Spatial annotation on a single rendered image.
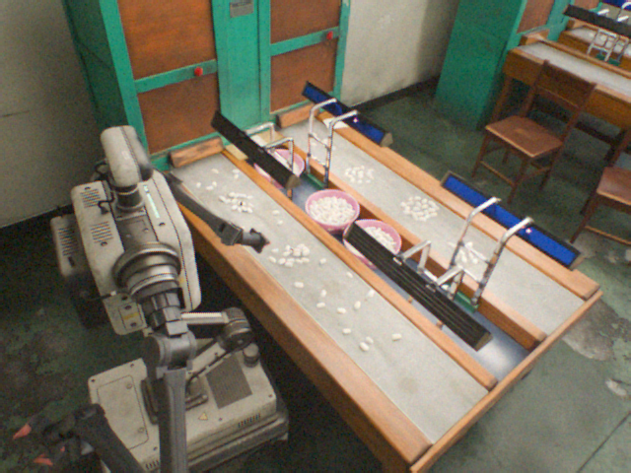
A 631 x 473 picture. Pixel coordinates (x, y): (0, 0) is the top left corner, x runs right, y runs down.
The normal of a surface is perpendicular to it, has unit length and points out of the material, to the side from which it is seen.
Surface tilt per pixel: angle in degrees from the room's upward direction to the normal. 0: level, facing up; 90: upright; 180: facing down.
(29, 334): 0
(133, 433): 0
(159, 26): 90
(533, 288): 0
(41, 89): 90
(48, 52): 90
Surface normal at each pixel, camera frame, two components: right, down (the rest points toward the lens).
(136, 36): 0.63, 0.56
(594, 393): 0.06, -0.72
